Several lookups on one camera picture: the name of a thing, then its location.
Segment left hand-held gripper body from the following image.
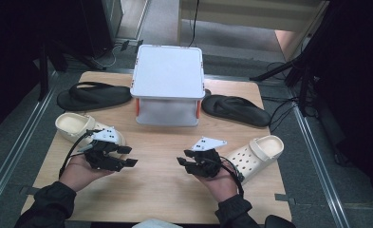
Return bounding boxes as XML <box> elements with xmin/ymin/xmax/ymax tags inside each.
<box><xmin>83</xmin><ymin>126</ymin><xmax>126</xmax><ymax>173</ymax></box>

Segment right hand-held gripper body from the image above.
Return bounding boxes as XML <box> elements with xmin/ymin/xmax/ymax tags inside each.
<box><xmin>187</xmin><ymin>136</ymin><xmax>228</xmax><ymax>179</ymax></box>

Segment cream clog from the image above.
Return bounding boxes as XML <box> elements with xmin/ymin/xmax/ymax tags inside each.
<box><xmin>223</xmin><ymin>135</ymin><xmax>285</xmax><ymax>186</ymax></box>
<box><xmin>54</xmin><ymin>112</ymin><xmax>127</xmax><ymax>148</ymax></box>

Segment black flip-flop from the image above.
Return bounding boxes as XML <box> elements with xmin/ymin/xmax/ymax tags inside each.
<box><xmin>200</xmin><ymin>94</ymin><xmax>272</xmax><ymax>128</ymax></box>
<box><xmin>56</xmin><ymin>81</ymin><xmax>133</xmax><ymax>112</ymax></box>

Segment white plastic shoe box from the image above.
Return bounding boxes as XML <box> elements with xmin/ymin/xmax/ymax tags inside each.
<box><xmin>129</xmin><ymin>44</ymin><xmax>207</xmax><ymax>128</ymax></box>

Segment person's right hand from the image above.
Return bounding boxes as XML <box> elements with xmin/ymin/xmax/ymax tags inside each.
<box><xmin>195</xmin><ymin>157</ymin><xmax>239</xmax><ymax>203</ymax></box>

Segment person's left hand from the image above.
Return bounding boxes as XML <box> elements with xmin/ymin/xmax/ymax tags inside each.
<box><xmin>59</xmin><ymin>154</ymin><xmax>116</xmax><ymax>193</ymax></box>

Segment grey tape strip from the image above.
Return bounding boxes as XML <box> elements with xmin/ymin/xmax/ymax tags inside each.
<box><xmin>273</xmin><ymin>192</ymin><xmax>298</xmax><ymax>206</ymax></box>
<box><xmin>18</xmin><ymin>185</ymin><xmax>42</xmax><ymax>197</ymax></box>

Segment dark rounded object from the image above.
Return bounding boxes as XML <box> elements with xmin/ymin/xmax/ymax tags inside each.
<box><xmin>264</xmin><ymin>214</ymin><xmax>298</xmax><ymax>228</ymax></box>

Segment black metal stand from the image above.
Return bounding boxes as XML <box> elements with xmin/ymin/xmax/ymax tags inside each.
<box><xmin>36</xmin><ymin>39</ymin><xmax>107</xmax><ymax>103</ymax></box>

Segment black tripod stand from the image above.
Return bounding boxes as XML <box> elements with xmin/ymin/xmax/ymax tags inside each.
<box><xmin>250</xmin><ymin>37</ymin><xmax>326</xmax><ymax>117</ymax></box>

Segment right hand-held gripper cable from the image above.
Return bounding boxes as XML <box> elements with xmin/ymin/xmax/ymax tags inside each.
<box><xmin>202</xmin><ymin>156</ymin><xmax>246</xmax><ymax>198</ymax></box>

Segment hand-held gripper cable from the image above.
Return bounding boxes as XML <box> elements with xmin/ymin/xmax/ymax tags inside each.
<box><xmin>58</xmin><ymin>128</ymin><xmax>103</xmax><ymax>180</ymax></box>
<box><xmin>202</xmin><ymin>156</ymin><xmax>246</xmax><ymax>198</ymax></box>

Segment left hand-held gripper cable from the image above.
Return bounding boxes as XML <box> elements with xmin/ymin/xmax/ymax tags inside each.
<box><xmin>58</xmin><ymin>128</ymin><xmax>103</xmax><ymax>180</ymax></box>

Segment metal floor rail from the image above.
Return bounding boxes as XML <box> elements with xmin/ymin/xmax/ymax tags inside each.
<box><xmin>0</xmin><ymin>70</ymin><xmax>59</xmax><ymax>220</ymax></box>
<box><xmin>289</xmin><ymin>93</ymin><xmax>352</xmax><ymax>228</ymax></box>

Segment black floor cables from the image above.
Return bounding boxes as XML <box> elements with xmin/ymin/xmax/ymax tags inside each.
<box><xmin>260</xmin><ymin>61</ymin><xmax>304</xmax><ymax>133</ymax></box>

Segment black hanging cable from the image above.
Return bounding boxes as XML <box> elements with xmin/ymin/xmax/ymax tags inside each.
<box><xmin>188</xmin><ymin>0</ymin><xmax>201</xmax><ymax>48</ymax></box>

